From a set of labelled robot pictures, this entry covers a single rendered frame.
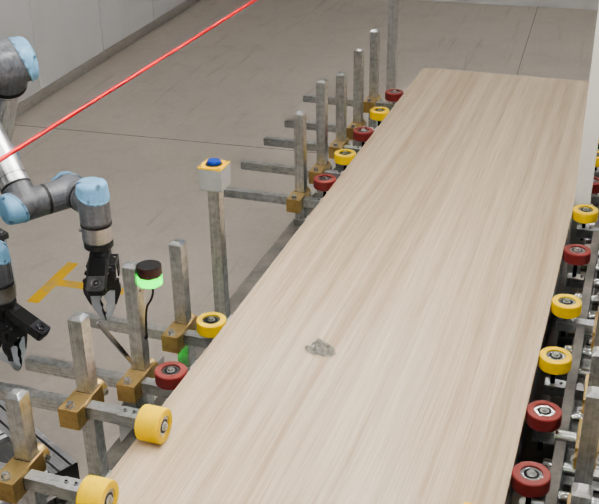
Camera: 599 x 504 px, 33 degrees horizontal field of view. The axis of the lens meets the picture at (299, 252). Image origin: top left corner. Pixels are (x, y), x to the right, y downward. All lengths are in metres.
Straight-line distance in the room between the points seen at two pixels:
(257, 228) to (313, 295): 2.48
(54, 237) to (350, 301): 2.81
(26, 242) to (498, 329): 3.17
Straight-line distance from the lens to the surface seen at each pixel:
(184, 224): 5.31
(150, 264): 2.40
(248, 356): 2.52
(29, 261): 5.10
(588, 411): 2.01
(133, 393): 2.51
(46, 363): 2.65
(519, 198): 3.42
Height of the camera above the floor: 2.28
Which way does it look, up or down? 27 degrees down
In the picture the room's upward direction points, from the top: 1 degrees counter-clockwise
